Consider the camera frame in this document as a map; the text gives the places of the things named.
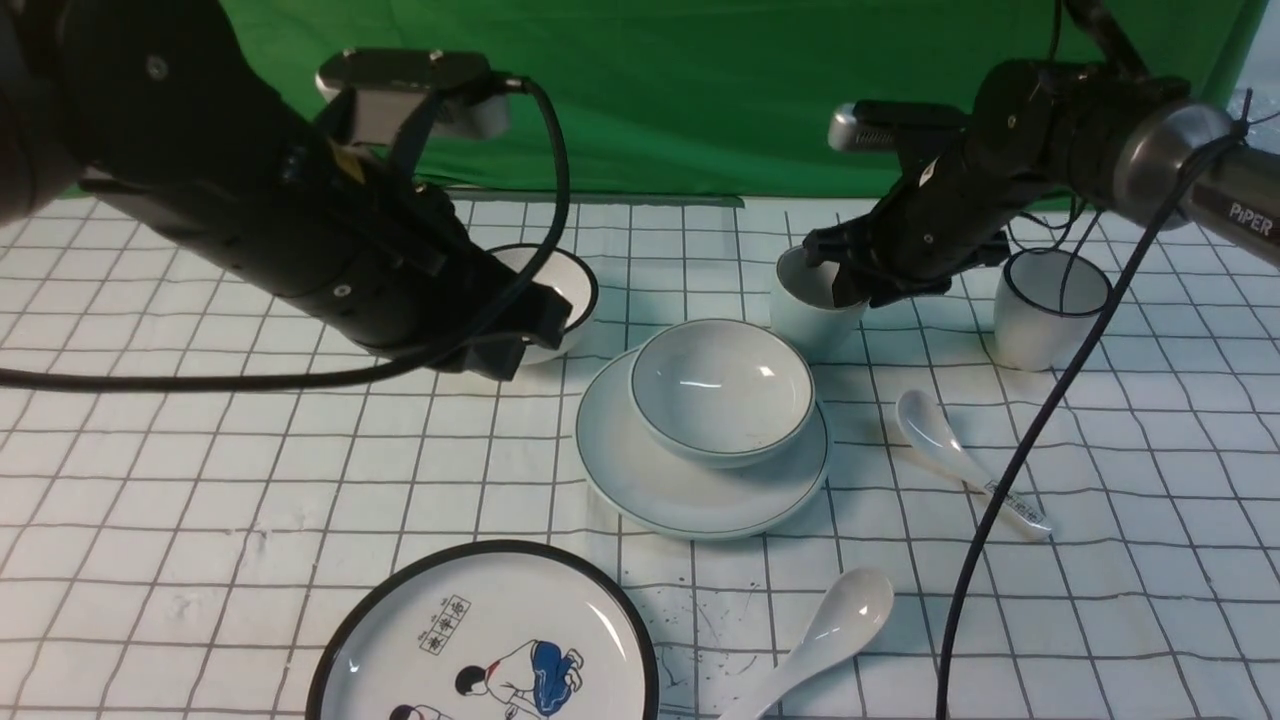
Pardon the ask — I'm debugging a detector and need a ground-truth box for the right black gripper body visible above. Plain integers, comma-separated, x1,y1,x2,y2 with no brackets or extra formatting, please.
801,150,1011,301

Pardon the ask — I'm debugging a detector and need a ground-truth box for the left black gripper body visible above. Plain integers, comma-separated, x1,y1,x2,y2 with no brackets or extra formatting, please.
225,140,531,363

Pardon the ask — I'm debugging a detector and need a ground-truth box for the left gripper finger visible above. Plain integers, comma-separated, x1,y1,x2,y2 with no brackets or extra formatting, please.
470,283,573,380

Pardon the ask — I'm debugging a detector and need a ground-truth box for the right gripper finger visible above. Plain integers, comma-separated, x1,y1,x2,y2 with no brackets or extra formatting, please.
820,263,872,309

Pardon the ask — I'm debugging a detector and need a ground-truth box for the plain white cup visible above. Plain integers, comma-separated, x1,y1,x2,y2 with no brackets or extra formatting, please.
771,246,867,363

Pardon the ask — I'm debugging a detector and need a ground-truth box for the green-rimmed white bowl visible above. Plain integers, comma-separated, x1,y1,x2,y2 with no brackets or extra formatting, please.
626,318,817,469

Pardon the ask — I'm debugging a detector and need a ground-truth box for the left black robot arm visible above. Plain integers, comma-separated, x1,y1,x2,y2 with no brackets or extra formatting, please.
3,1,571,395

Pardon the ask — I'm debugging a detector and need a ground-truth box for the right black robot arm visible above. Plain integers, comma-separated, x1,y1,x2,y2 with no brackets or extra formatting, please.
803,1,1279,307

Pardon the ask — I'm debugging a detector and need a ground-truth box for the black-rimmed white bowl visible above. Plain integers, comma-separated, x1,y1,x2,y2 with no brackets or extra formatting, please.
521,249,600,368

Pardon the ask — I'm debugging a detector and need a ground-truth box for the black-rimmed white cup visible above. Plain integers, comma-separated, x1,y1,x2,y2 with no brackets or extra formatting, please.
993,249,1112,372

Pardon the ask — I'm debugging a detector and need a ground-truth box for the white spoon with label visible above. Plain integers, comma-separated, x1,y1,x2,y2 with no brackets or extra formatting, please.
895,389,1053,541

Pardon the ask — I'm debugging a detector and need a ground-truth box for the green backdrop cloth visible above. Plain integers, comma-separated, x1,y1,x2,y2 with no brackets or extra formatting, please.
218,1,1249,197

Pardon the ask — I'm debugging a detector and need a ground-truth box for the green-rimmed white plate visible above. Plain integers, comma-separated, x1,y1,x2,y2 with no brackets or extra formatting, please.
575,350,835,541

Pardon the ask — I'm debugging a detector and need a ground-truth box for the black-rimmed illustrated plate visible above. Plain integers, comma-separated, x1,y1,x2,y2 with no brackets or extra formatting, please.
303,539,660,719

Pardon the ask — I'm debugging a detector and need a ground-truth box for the plain white ceramic spoon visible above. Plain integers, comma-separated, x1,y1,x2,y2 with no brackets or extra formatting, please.
721,568,895,719

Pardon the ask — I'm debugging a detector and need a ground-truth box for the white grid tablecloth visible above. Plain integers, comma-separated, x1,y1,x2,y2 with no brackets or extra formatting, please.
1,199,1279,719

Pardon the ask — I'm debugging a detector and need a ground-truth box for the left black cable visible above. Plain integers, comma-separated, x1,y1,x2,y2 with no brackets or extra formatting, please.
0,76,573,393

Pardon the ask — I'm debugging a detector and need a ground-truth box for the black cable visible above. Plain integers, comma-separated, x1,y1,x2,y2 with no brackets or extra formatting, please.
934,120,1251,720
0,76,573,393

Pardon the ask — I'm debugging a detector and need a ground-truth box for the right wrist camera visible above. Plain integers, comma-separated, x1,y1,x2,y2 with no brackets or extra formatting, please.
827,100,969,167

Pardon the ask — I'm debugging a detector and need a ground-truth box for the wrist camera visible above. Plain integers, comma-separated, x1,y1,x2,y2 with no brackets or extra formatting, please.
827,100,969,167
315,47,509,146

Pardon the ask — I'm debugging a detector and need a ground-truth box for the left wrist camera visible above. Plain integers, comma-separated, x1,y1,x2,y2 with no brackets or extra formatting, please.
315,47,509,146

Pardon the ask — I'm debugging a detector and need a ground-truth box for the right black cable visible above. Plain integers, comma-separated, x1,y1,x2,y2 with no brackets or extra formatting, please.
934,120,1251,720

